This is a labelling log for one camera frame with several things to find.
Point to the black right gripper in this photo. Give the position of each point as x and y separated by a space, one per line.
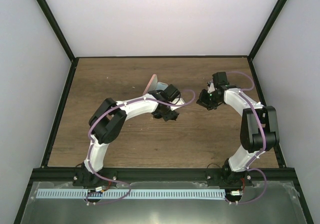
202 101

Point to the pink glasses case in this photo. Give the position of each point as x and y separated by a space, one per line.
154 84

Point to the black sunglasses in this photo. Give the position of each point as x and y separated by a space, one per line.
169 115

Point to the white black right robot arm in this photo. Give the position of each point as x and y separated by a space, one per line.
259 125

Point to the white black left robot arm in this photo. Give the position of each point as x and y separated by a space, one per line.
107 122

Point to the metal front tray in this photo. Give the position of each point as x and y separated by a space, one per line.
271 202

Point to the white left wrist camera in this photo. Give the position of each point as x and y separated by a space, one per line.
179 103

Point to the black right table rail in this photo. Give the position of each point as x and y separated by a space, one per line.
268 117

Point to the black table rail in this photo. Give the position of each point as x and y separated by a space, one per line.
59 113
268 117

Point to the black right frame post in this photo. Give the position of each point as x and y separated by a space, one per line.
266 28

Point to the black frame post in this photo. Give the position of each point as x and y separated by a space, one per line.
266 28
56 28

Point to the black left table rail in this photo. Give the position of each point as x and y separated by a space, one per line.
59 113

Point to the black front mounting rail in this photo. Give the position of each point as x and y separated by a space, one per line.
212 176

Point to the light blue slotted cable duct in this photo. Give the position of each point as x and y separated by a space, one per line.
211 194

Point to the black left frame post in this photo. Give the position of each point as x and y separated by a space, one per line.
56 28

